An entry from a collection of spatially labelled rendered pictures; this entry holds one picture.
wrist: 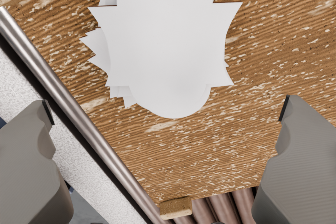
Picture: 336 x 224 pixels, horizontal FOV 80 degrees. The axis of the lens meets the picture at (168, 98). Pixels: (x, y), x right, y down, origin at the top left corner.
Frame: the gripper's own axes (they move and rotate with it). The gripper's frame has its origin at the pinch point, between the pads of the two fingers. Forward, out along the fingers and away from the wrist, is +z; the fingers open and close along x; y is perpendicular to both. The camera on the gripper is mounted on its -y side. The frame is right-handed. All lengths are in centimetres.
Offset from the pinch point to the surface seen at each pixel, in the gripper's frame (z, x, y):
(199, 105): 8.3, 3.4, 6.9
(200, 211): 13.3, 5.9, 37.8
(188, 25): 7.5, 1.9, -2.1
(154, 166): 11.7, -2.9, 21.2
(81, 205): 105, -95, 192
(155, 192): 11.7, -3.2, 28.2
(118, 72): 7.5, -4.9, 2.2
